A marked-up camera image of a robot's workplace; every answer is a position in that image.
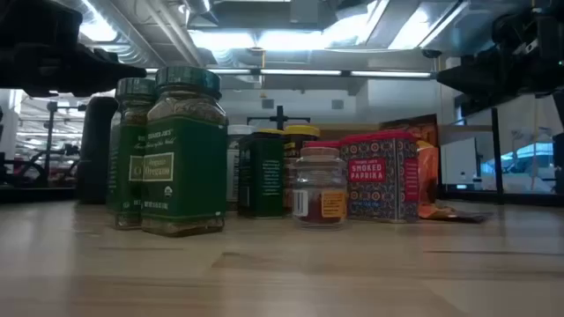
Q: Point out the wooden shelf with black frame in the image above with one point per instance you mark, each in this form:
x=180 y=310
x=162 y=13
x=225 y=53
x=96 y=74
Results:
x=465 y=134

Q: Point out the dark green pepper tin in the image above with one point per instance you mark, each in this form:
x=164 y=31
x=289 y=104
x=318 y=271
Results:
x=262 y=185

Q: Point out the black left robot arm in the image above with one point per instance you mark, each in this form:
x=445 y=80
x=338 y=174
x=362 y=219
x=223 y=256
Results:
x=35 y=22

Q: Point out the orange taco seasoning packet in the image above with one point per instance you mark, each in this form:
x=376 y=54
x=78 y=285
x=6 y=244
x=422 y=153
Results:
x=427 y=176
x=454 y=214

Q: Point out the black ceiling dome camera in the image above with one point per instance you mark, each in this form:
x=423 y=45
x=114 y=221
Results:
x=431 y=53

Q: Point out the small cork-lidded glass jar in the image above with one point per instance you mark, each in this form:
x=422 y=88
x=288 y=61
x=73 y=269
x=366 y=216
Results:
x=319 y=193

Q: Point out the black metal stand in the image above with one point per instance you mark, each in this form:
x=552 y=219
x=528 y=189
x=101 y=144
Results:
x=52 y=132

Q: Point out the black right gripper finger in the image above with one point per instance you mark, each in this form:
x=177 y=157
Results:
x=458 y=79

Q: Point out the long ceiling light rail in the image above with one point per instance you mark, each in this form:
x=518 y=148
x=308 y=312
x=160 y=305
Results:
x=299 y=72

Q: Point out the red-lidded smoked paprika tin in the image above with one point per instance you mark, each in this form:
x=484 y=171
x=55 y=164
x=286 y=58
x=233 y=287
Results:
x=379 y=185
x=321 y=144

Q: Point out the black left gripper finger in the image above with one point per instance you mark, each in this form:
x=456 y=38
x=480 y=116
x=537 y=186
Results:
x=119 y=72

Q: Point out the green-lidded oregano spice jar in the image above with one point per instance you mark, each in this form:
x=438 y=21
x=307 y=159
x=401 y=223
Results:
x=185 y=176
x=125 y=176

